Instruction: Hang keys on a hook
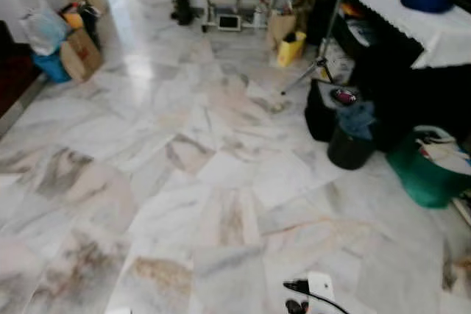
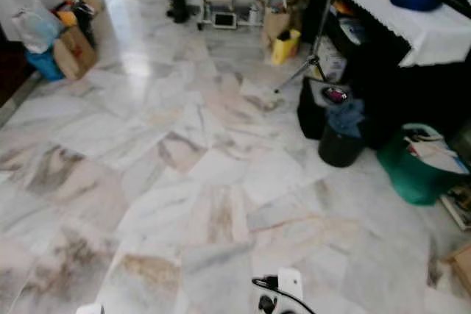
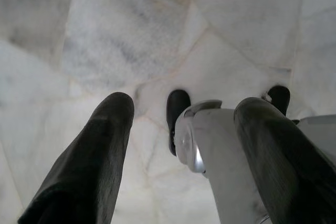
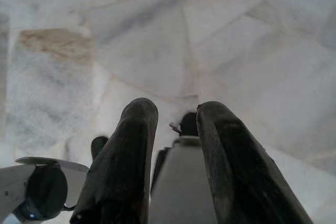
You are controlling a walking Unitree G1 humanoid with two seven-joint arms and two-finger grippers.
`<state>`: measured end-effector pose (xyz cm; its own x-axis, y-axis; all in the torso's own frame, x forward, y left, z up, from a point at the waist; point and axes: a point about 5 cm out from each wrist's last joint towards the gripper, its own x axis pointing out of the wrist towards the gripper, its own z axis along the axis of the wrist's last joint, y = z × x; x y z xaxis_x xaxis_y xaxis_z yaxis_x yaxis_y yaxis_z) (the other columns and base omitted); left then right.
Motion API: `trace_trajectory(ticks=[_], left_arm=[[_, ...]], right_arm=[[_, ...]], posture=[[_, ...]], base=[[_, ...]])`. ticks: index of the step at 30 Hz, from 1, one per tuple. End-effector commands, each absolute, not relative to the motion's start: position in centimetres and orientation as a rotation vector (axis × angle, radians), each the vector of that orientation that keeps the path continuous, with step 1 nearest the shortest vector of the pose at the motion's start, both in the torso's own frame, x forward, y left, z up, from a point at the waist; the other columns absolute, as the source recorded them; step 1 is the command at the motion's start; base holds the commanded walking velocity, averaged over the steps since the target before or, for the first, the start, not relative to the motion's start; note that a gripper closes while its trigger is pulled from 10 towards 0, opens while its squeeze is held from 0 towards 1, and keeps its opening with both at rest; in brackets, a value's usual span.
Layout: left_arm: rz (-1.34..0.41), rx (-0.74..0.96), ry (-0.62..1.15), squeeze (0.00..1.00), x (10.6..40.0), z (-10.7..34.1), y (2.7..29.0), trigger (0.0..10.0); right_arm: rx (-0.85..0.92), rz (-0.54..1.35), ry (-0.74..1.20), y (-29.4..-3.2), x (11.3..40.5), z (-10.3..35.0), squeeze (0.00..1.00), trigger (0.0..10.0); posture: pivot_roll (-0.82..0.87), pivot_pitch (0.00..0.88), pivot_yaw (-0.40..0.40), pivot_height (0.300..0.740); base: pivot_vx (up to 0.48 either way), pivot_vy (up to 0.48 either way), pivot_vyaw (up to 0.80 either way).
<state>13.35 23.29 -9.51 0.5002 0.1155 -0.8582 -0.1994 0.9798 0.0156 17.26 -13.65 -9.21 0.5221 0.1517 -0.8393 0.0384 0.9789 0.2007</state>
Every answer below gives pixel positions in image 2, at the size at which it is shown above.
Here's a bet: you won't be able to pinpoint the printed book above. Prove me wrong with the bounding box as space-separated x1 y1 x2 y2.
440 185 471 230

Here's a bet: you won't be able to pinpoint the small orange container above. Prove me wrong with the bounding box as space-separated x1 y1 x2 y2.
57 8 78 28

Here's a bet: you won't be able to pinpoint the translucent white plastic bag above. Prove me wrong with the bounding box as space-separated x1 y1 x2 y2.
13 0 65 54

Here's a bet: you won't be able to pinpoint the small tan cardboard box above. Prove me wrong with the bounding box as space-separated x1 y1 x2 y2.
445 242 471 293

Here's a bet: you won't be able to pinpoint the brown paper bag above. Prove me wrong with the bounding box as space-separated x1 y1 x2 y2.
262 9 292 46

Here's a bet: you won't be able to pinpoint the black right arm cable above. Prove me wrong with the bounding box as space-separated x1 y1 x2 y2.
252 275 319 314

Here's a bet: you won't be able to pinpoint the green fabric bag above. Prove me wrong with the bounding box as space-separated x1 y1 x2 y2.
377 124 468 207

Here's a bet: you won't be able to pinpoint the blue plastic bin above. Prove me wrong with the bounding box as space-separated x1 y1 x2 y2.
27 49 65 82

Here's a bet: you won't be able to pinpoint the black round bucket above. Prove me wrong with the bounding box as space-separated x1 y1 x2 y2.
318 124 365 168

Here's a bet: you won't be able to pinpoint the brown cardboard box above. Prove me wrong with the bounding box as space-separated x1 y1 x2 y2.
53 26 98 81

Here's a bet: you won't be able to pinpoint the white papers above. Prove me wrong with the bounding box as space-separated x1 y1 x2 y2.
405 129 470 175

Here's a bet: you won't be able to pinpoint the black table drape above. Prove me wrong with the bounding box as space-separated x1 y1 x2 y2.
302 0 471 149

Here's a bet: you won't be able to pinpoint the blue crumpled cloth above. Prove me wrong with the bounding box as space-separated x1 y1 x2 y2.
327 99 366 138

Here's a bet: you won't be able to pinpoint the white lace-edged tablecloth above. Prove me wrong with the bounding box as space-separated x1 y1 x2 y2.
320 0 471 68

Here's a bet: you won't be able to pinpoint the large black bag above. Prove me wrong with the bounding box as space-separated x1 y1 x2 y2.
297 76 336 140

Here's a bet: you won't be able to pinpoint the small black bag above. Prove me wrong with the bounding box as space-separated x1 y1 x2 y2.
74 0 96 32

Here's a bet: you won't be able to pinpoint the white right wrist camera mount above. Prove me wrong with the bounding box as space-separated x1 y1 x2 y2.
277 268 305 314

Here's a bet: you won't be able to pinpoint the yellow shopping bag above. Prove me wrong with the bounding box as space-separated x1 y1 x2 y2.
271 29 301 65

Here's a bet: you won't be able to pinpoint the pink round tin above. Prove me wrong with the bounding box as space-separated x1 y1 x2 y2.
322 87 349 104

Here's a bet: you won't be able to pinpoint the silver tripod stand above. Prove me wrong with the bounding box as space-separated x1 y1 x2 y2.
274 0 341 94

